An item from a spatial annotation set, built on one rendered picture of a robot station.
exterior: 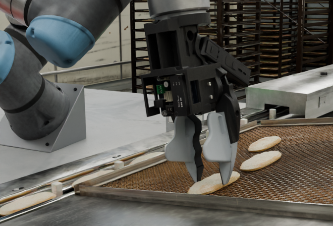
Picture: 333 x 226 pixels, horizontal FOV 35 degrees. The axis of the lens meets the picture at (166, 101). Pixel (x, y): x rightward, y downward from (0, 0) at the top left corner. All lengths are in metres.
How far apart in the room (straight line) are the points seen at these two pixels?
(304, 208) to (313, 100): 0.87
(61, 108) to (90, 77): 5.57
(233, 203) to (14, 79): 0.68
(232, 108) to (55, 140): 0.66
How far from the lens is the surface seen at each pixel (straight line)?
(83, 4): 0.67
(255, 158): 0.77
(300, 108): 1.37
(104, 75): 6.97
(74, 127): 1.27
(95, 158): 1.01
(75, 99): 1.27
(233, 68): 0.69
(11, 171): 1.11
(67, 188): 0.90
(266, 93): 1.41
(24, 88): 1.17
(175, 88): 0.61
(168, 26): 0.60
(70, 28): 0.66
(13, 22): 1.16
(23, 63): 1.15
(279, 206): 0.55
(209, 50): 0.65
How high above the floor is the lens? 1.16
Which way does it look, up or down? 11 degrees down
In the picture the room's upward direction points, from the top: 1 degrees counter-clockwise
